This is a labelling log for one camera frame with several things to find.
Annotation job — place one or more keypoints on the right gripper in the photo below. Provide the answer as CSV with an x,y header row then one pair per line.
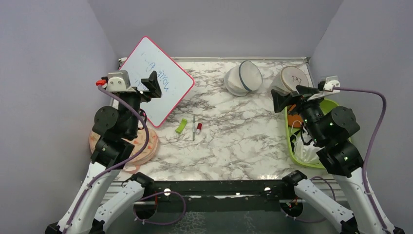
x,y
280,101

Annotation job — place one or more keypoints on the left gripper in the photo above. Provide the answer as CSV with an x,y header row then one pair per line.
x,y
152,84

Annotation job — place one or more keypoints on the white mesh laundry bag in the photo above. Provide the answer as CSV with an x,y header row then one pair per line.
x,y
243,79

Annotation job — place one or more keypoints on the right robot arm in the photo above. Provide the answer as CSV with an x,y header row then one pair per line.
x,y
364,215

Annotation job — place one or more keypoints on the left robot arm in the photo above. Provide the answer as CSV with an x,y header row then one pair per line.
x,y
116,128

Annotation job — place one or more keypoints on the clear plastic bag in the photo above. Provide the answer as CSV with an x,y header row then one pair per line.
x,y
305,153

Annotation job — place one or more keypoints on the embroidery hoop with cloth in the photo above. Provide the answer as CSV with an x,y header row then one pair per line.
x,y
286,80

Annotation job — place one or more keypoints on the orange cloth in basin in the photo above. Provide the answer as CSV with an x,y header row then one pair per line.
x,y
295,120

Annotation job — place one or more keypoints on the pink framed whiteboard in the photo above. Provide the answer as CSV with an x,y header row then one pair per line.
x,y
173,80

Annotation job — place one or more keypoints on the green plastic basin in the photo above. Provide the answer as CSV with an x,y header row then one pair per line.
x,y
322,109

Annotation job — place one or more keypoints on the thin grey pen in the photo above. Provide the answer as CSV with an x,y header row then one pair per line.
x,y
193,128

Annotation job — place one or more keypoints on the floral ironing pad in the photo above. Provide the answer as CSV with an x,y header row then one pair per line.
x,y
148,153

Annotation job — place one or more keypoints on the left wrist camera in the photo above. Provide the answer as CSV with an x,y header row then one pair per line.
x,y
116,82

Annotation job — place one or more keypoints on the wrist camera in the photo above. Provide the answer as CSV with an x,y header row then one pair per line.
x,y
329,86
116,82

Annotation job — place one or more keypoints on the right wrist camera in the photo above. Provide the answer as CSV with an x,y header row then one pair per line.
x,y
329,86

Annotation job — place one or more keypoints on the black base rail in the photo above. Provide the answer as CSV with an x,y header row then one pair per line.
x,y
218,196

